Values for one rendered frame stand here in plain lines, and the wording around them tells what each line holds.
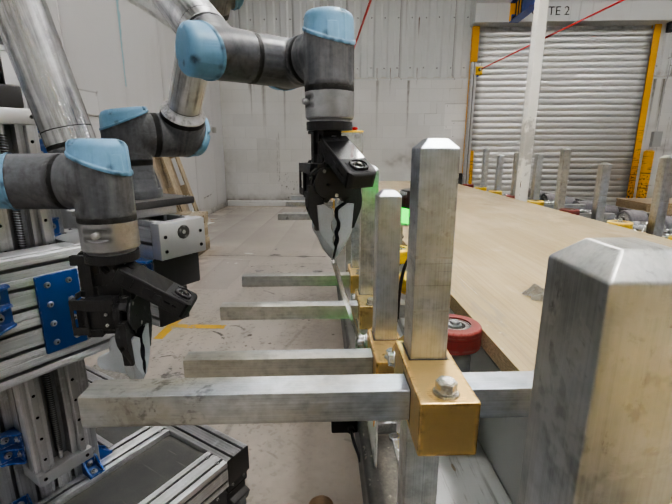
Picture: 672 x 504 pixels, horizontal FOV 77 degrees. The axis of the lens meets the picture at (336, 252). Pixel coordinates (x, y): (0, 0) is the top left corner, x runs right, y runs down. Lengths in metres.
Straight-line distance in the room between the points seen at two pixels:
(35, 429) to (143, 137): 0.77
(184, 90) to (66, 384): 0.82
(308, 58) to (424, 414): 0.50
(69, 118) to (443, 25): 8.44
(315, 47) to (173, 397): 0.49
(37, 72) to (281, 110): 7.98
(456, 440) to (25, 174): 0.59
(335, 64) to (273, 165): 8.09
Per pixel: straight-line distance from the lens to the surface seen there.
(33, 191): 0.67
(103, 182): 0.63
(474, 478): 0.85
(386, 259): 0.65
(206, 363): 0.68
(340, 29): 0.67
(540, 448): 0.20
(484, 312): 0.76
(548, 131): 9.29
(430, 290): 0.40
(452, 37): 9.00
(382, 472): 0.71
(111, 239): 0.64
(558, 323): 0.17
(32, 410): 1.32
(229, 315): 0.92
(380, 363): 0.63
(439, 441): 0.39
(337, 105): 0.65
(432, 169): 0.38
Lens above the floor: 1.17
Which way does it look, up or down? 14 degrees down
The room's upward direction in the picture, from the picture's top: straight up
